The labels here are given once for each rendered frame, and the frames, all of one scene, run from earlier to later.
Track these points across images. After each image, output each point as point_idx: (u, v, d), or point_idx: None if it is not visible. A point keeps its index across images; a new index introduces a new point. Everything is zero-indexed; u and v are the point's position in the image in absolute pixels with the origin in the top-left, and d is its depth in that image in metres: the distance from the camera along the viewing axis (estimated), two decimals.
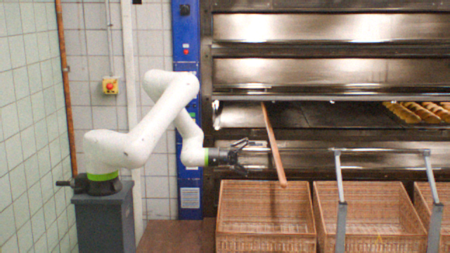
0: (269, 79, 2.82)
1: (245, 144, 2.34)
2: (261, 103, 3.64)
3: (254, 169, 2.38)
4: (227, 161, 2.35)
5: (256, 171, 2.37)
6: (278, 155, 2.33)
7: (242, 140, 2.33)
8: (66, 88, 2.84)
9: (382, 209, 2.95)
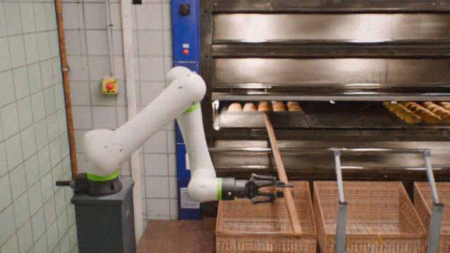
0: (269, 79, 2.82)
1: (272, 183, 1.92)
2: (264, 117, 3.21)
3: (283, 193, 1.93)
4: (245, 195, 1.92)
5: None
6: (288, 190, 1.89)
7: (269, 178, 1.91)
8: (66, 88, 2.84)
9: (382, 209, 2.95)
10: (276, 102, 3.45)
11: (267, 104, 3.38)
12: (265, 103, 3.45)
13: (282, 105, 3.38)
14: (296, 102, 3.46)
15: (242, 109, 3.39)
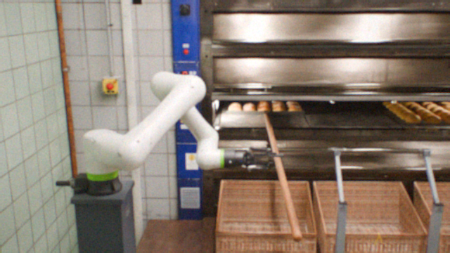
0: (269, 79, 2.82)
1: (266, 154, 2.31)
2: (264, 117, 3.21)
3: (275, 161, 2.33)
4: (243, 164, 2.32)
5: None
6: (287, 192, 1.90)
7: (263, 150, 2.31)
8: (66, 88, 2.84)
9: (382, 209, 2.95)
10: (276, 102, 3.45)
11: (267, 104, 3.38)
12: (265, 103, 3.44)
13: (282, 105, 3.37)
14: (296, 102, 3.46)
15: (242, 109, 3.39)
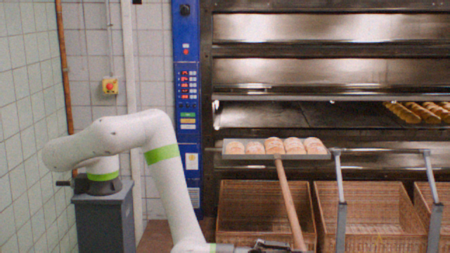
0: (269, 79, 2.82)
1: None
2: (275, 164, 2.29)
3: None
4: None
5: None
6: None
7: (281, 247, 1.39)
8: (66, 88, 2.84)
9: (382, 209, 2.95)
10: (290, 139, 2.53)
11: (278, 143, 2.47)
12: (275, 140, 2.53)
13: (299, 144, 2.46)
14: (318, 139, 2.54)
15: (244, 150, 2.47)
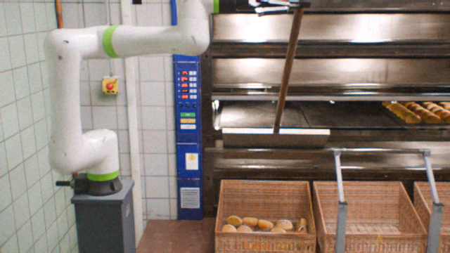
0: (269, 79, 2.82)
1: None
2: (274, 126, 2.34)
3: (298, 2, 1.51)
4: None
5: (301, 1, 1.50)
6: None
7: None
8: None
9: (382, 209, 2.95)
10: None
11: (266, 230, 2.87)
12: (264, 244, 2.62)
13: (287, 223, 2.88)
14: None
15: None
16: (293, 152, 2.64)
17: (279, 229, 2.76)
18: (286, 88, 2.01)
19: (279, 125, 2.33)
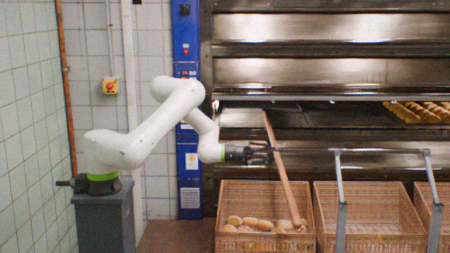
0: (269, 79, 2.82)
1: (265, 148, 2.38)
2: (262, 114, 3.28)
3: (274, 156, 2.40)
4: (243, 157, 2.39)
5: None
6: (287, 183, 1.97)
7: (263, 144, 2.38)
8: (66, 88, 2.84)
9: (382, 209, 2.95)
10: None
11: (266, 230, 2.87)
12: (264, 244, 2.62)
13: (287, 223, 2.88)
14: None
15: None
16: (277, 104, 3.61)
17: (279, 229, 2.76)
18: None
19: None
